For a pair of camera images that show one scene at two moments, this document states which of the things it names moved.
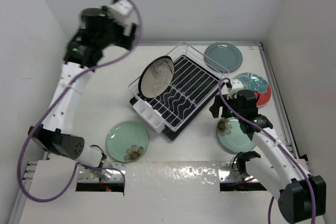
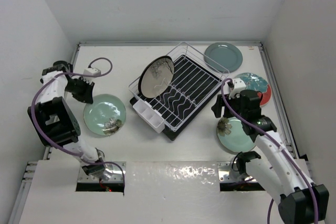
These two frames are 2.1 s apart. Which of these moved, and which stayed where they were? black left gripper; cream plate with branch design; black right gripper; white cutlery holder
Moved: black left gripper
Stayed: black right gripper; white cutlery holder; cream plate with branch design
